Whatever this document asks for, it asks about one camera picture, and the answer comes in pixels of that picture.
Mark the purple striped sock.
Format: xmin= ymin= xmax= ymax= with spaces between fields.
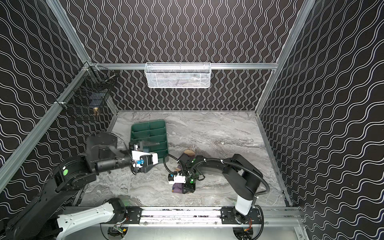
xmin=172 ymin=150 xmax=195 ymax=194

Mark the green compartment tray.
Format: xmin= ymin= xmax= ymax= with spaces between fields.
xmin=129 ymin=120 xmax=169 ymax=162

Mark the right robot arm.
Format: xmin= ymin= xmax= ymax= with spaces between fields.
xmin=169 ymin=153 xmax=270 ymax=216

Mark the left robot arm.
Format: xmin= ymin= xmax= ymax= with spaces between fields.
xmin=1 ymin=132 xmax=159 ymax=240

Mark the small brass object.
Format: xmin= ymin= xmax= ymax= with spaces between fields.
xmin=93 ymin=107 xmax=100 ymax=117

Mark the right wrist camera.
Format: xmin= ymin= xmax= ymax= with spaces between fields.
xmin=168 ymin=174 xmax=186 ymax=185

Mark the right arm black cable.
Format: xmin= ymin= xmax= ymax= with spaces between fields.
xmin=162 ymin=153 xmax=271 ymax=197

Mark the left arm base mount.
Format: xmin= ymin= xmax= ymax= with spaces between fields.
xmin=106 ymin=207 xmax=143 ymax=224

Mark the aluminium front rail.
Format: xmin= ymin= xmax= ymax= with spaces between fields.
xmin=74 ymin=205 xmax=304 ymax=228

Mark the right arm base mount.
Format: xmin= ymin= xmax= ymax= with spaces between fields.
xmin=219 ymin=207 xmax=262 ymax=225

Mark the black wire basket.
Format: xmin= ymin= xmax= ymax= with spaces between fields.
xmin=62 ymin=66 xmax=117 ymax=122

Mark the white wire basket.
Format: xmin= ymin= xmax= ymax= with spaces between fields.
xmin=144 ymin=62 xmax=212 ymax=89

